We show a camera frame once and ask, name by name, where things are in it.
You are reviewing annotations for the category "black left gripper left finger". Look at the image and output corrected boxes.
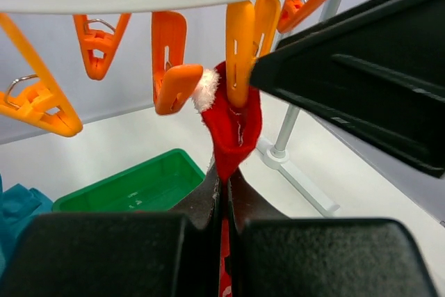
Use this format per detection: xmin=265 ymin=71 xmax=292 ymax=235
xmin=1 ymin=168 xmax=221 ymax=296

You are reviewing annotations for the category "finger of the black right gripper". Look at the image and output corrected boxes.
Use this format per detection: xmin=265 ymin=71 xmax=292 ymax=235
xmin=250 ymin=0 xmax=444 ymax=178

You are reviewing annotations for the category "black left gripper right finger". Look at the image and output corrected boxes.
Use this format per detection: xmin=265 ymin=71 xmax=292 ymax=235
xmin=227 ymin=171 xmax=437 ymax=296

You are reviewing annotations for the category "red christmas sock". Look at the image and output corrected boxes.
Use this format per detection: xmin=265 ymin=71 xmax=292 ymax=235
xmin=192 ymin=61 xmax=262 ymax=296

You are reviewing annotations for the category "orange clothes peg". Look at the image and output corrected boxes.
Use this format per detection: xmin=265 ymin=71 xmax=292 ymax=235
xmin=225 ymin=0 xmax=280 ymax=108
xmin=151 ymin=11 xmax=204 ymax=115

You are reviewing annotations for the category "green plastic tray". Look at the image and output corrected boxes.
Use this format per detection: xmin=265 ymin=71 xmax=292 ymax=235
xmin=52 ymin=148 xmax=205 ymax=212

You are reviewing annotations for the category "silver clothes rack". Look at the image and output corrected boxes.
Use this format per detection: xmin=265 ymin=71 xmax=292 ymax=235
xmin=255 ymin=0 xmax=355 ymax=218

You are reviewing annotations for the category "orange peg on crossbar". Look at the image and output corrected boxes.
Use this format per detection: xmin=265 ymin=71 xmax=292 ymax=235
xmin=277 ymin=0 xmax=327 ymax=34

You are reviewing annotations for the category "teal hanging garment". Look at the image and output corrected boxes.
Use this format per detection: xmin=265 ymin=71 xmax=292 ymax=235
xmin=1 ymin=184 xmax=53 ymax=274

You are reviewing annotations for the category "orange peg front right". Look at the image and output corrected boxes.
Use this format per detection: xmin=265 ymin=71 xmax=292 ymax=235
xmin=1 ymin=13 xmax=83 ymax=137

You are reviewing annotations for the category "orange peg at front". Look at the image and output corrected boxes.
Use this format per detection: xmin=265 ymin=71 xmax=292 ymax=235
xmin=72 ymin=13 xmax=131 ymax=81

